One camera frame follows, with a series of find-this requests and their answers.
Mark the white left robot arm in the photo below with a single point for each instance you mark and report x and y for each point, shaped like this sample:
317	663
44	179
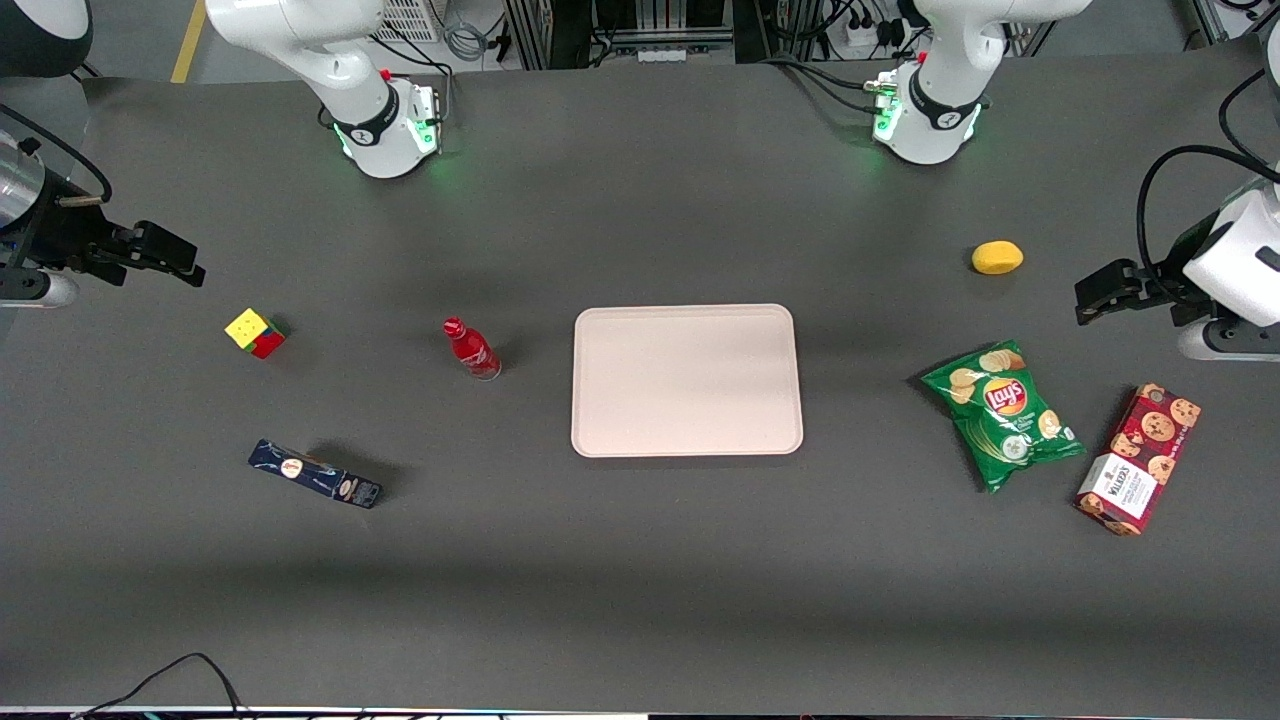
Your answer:
940	120

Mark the black metal equipment rack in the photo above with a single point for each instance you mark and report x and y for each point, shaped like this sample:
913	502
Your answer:
560	30

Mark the yellow lemon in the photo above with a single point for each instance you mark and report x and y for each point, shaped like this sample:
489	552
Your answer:
997	258

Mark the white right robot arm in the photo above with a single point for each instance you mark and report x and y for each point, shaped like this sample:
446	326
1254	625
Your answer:
340	60

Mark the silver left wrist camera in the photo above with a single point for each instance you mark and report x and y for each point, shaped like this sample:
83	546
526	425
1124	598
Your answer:
1225	342

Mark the red coke bottle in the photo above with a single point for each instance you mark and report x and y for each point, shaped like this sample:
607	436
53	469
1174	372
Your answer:
470	350

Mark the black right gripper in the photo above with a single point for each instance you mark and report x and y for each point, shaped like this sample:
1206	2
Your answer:
62	236

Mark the dark blue carton box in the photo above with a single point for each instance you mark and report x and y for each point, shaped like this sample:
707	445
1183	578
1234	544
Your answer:
315	475

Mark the pale pink rectangular tray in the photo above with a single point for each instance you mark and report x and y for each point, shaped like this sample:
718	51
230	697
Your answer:
686	380

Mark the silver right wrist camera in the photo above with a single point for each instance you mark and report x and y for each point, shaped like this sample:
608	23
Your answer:
35	290

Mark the colourful puzzle cube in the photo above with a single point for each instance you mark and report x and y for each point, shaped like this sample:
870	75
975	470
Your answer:
255	333

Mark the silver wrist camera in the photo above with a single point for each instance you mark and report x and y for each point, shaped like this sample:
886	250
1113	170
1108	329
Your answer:
35	290
1225	342

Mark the red Walkers cookie box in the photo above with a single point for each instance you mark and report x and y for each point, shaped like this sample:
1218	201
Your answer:
1140	460

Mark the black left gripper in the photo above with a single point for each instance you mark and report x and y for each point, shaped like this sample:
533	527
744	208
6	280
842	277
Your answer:
1166	268

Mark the green Lay's chips bag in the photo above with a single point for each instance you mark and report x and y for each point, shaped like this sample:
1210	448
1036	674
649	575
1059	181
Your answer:
1005	415

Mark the white perforated box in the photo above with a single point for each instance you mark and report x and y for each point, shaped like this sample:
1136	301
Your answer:
410	18

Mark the white power strip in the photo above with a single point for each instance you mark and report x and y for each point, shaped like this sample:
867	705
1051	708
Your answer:
870	33

